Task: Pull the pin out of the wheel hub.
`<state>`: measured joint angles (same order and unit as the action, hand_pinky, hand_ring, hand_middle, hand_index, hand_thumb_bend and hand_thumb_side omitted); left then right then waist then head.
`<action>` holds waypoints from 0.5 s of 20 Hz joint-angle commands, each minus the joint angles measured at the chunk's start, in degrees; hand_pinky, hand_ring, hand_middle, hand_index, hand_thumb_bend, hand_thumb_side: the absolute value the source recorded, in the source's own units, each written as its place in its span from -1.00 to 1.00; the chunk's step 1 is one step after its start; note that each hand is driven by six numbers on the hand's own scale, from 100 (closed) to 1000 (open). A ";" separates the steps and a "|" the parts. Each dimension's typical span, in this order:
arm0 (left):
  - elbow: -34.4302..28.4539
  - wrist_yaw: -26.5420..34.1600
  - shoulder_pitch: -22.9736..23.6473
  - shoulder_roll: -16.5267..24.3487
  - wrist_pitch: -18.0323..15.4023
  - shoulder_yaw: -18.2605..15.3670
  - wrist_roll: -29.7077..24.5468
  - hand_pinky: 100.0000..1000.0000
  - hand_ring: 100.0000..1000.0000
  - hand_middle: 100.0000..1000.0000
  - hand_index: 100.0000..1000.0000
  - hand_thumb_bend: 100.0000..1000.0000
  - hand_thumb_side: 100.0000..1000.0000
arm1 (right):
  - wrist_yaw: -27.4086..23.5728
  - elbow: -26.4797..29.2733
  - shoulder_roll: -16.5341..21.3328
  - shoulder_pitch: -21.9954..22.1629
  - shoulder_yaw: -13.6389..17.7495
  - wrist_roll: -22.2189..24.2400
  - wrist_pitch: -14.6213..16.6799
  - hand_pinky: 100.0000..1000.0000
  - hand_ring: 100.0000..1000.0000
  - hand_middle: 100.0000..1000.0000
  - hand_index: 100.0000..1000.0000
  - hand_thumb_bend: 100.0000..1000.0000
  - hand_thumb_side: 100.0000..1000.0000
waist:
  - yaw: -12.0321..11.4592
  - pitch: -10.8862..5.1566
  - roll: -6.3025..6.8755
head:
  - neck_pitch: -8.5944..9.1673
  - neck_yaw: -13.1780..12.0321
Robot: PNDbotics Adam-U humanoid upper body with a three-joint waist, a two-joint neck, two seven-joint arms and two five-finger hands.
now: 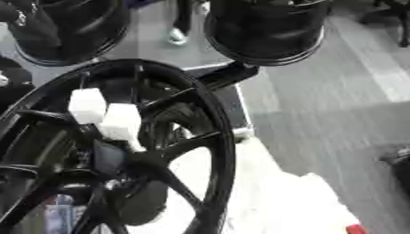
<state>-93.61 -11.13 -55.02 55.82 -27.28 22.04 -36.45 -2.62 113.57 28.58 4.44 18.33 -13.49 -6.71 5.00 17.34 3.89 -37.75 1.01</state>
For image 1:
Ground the person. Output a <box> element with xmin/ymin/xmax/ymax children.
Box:
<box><xmin>167</xmin><ymin>0</ymin><xmax>213</xmax><ymax>47</ymax></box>

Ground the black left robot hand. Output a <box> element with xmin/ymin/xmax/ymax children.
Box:
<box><xmin>78</xmin><ymin>138</ymin><xmax>170</xmax><ymax>227</ymax></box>

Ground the black spoked wheel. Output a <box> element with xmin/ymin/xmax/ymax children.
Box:
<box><xmin>0</xmin><ymin>58</ymin><xmax>239</xmax><ymax>234</ymax></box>

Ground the black wheel stand bracket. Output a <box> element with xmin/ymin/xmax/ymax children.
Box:
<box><xmin>193</xmin><ymin>60</ymin><xmax>263</xmax><ymax>91</ymax></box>

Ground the small red object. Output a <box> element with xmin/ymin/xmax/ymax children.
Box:
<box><xmin>344</xmin><ymin>223</ymin><xmax>371</xmax><ymax>234</ymax></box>

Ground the black round wheel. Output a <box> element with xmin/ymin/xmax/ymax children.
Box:
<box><xmin>203</xmin><ymin>0</ymin><xmax>333</xmax><ymax>67</ymax></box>
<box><xmin>7</xmin><ymin>0</ymin><xmax>134</xmax><ymax>68</ymax></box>

